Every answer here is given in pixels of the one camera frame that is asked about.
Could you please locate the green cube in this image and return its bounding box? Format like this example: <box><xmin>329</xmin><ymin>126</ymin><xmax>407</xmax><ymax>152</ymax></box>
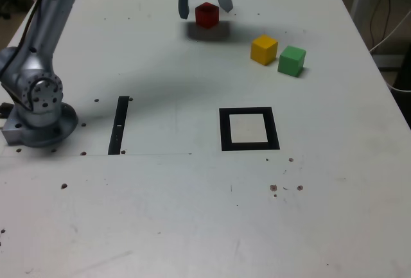
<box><xmin>277</xmin><ymin>45</ymin><xmax>307</xmax><ymax>78</ymax></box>

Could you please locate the white floor cable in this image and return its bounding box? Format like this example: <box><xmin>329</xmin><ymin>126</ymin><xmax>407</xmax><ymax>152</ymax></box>
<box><xmin>368</xmin><ymin>10</ymin><xmax>411</xmax><ymax>93</ymax></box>

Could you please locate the black floor cable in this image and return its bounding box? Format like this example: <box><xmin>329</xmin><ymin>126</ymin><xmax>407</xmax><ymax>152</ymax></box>
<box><xmin>369</xmin><ymin>0</ymin><xmax>392</xmax><ymax>48</ymax></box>

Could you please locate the yellow cube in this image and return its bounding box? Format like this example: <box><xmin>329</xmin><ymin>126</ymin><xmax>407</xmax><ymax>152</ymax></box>
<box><xmin>250</xmin><ymin>35</ymin><xmax>279</xmax><ymax>66</ymax></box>

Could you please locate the black tape strip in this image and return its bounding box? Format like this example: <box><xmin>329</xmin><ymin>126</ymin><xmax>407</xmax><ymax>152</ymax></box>
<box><xmin>107</xmin><ymin>96</ymin><xmax>129</xmax><ymax>155</ymax></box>

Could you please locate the red cube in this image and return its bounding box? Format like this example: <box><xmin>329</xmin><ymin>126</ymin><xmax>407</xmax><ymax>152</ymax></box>
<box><xmin>195</xmin><ymin>2</ymin><xmax>220</xmax><ymax>30</ymax></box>

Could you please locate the black tape square outline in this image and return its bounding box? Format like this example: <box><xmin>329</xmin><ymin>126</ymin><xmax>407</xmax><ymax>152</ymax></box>
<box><xmin>218</xmin><ymin>107</ymin><xmax>281</xmax><ymax>152</ymax></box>

